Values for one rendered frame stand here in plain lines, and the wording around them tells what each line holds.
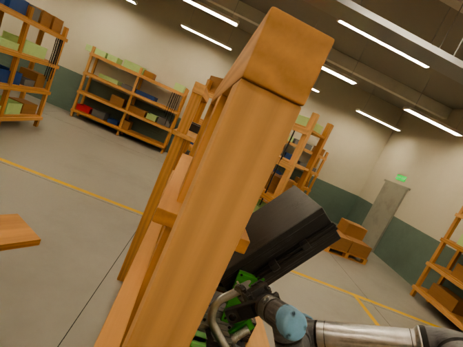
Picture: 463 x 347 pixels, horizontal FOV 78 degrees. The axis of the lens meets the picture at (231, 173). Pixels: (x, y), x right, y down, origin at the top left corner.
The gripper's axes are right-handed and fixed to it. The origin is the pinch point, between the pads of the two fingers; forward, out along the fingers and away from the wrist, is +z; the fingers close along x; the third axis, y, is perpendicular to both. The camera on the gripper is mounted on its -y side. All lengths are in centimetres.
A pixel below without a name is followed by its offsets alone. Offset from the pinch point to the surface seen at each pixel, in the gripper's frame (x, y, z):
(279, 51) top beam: 55, -1, -72
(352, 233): -235, 439, 467
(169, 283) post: 32, -22, -58
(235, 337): -18.6, -5.5, 8.6
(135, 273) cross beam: 25.0, -27.9, -8.3
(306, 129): 45, 196, 176
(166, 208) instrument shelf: 40, -15, -29
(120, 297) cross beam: 23.4, -32.9, -18.9
